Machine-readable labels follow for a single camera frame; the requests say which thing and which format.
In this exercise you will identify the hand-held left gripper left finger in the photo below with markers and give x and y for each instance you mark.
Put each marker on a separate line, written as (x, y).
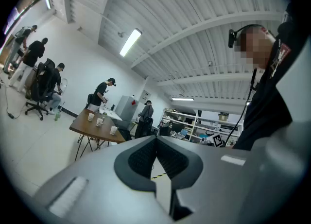
(92, 184)

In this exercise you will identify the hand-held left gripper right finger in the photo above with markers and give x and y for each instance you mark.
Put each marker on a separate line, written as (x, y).
(209, 181)

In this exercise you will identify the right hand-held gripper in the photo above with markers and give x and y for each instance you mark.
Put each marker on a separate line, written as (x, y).
(218, 140)

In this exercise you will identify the white paper cup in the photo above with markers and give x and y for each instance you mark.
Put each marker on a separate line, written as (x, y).
(90, 117)
(99, 122)
(113, 130)

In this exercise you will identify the brown cardboard box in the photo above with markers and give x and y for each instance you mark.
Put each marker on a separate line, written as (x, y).
(223, 117)

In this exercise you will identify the white storage shelf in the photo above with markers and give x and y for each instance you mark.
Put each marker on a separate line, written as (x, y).
(181, 114)

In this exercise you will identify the person's black shirt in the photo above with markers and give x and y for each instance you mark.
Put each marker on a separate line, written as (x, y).
(264, 106)

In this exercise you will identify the brown wooden table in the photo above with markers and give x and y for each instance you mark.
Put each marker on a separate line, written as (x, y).
(82, 125)

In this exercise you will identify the white table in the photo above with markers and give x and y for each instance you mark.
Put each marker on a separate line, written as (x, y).
(111, 115)

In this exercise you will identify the green bottle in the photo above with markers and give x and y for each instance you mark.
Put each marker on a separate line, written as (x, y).
(57, 116)

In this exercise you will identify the grey metal cabinet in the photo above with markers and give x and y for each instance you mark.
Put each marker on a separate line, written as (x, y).
(126, 111)

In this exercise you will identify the person's head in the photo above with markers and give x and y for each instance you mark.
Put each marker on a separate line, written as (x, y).
(257, 48)

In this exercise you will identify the black office chair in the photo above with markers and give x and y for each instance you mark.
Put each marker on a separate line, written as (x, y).
(40, 84)

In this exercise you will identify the round ceiling fixture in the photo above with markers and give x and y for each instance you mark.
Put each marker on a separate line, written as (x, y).
(120, 34)

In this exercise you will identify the white wall poster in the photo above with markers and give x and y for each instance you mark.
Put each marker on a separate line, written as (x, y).
(146, 95)

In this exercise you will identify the black head-mounted camera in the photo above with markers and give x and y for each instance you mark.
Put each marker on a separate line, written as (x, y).
(231, 39)

